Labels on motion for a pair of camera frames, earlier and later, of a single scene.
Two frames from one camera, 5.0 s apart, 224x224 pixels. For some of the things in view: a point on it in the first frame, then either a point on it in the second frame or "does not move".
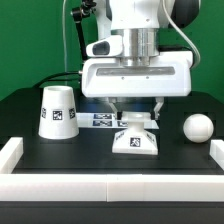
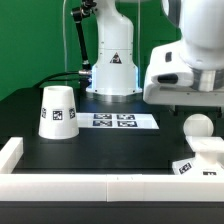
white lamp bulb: (198, 128) does not move
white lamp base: (135, 139) to (208, 159)
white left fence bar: (10, 154) does not move
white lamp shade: (58, 116) does not move
